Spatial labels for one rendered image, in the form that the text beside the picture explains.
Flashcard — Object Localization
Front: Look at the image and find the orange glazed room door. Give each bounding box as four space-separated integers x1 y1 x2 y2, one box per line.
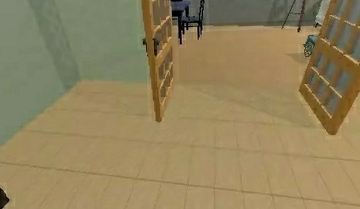
139 0 179 124
294 0 360 137

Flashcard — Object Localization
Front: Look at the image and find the dark blue table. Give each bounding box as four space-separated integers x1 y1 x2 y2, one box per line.
169 0 193 46

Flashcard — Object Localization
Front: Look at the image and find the white rounded object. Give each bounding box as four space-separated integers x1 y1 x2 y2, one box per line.
313 0 338 28

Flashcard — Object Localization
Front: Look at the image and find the teal wire basket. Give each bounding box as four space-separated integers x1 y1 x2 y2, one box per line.
302 34 320 58

